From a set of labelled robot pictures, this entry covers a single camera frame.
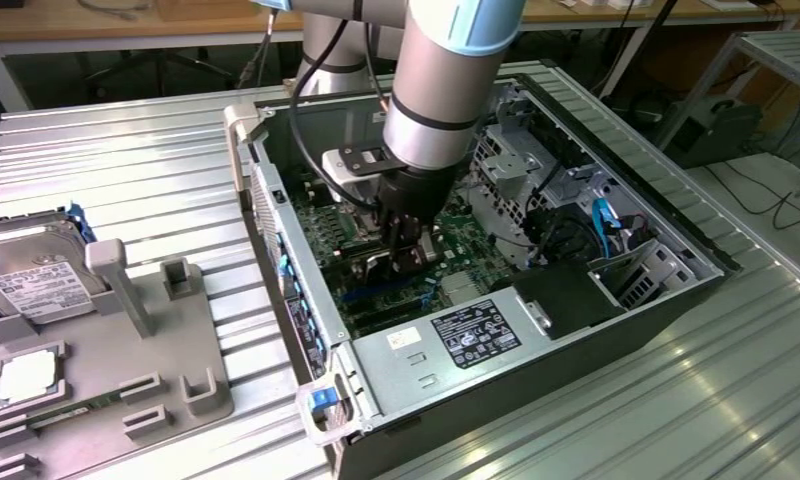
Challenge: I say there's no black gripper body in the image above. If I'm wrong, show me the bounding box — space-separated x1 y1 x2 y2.
371 163 462 225

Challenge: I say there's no black graphics card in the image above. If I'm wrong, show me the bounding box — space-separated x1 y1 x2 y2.
361 232 442 290

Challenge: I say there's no silver chipset heatsink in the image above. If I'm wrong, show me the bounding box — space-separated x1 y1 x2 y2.
438 273 492 304

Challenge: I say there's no green motherboard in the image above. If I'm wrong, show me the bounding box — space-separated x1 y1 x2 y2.
285 174 518 337

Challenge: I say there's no black expansion slot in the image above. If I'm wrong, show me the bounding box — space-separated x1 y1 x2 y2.
345 295 422 324

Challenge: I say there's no metal drive cage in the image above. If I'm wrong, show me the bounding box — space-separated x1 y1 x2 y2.
469 82 605 261

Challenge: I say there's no black round fan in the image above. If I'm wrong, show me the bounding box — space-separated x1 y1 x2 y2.
524 205 608 266

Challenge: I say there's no black air shroud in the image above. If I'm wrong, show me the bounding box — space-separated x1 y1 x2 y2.
509 262 629 342

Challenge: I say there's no grey power supply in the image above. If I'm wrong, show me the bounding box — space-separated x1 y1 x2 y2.
349 287 561 420

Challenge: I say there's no open PC case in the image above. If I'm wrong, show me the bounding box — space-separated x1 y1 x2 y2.
222 59 741 480

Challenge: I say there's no metal disk bay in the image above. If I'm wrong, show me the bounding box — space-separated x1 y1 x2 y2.
589 238 700 309

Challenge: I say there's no black tripod stand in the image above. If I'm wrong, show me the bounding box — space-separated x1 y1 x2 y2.
78 47 238 101

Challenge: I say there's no black box on floor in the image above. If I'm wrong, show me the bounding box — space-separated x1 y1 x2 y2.
676 97 768 169

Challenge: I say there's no blue disk carrier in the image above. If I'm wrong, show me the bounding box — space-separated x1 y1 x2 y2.
0 199 99 246

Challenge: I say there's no grey parts rack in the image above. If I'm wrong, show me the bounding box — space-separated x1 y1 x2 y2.
0 238 235 480

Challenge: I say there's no silver hard disk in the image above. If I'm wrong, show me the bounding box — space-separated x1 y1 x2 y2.
0 219 99 325

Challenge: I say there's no wooden desk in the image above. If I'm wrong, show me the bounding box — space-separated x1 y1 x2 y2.
0 0 800 114

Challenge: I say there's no green RAM stick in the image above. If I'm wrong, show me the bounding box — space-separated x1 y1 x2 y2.
25 392 126 434

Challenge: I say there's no silver CPU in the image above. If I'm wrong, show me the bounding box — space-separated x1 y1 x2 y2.
0 349 62 401

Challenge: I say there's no metal slat side table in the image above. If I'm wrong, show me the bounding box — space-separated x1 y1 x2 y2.
652 27 800 151

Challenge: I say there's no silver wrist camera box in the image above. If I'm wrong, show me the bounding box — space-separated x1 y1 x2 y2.
319 144 401 204

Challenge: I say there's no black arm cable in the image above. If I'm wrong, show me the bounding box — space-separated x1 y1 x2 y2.
286 0 392 210

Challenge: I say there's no blue wire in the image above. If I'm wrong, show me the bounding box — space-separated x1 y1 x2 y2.
590 196 620 262

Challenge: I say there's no black hanging cable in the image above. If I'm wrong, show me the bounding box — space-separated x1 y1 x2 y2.
237 9 279 90

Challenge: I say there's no black floor cable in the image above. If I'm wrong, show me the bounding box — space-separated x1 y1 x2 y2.
705 149 800 236

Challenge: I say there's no grey coiled cable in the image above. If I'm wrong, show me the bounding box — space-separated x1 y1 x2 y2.
77 0 155 22

